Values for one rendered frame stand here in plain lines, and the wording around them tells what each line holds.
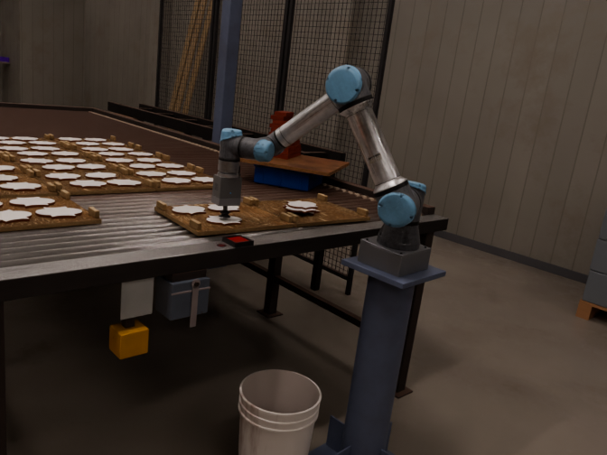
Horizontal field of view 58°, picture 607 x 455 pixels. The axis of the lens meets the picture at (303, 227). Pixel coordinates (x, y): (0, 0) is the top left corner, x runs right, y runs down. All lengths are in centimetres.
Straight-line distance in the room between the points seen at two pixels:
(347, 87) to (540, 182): 410
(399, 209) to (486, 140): 419
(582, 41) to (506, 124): 95
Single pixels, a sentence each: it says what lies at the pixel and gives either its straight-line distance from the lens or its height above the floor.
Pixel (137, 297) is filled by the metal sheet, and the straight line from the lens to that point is 171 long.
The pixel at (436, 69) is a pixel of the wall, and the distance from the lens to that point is 624.
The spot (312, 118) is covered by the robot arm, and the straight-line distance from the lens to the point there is 196.
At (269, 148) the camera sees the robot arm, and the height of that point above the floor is 123.
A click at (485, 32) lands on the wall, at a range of 603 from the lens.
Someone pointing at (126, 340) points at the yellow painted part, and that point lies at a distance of 172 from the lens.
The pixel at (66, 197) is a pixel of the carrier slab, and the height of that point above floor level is 95.
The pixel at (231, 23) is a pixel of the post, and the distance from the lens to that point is 408.
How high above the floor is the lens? 147
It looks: 15 degrees down
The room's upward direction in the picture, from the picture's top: 7 degrees clockwise
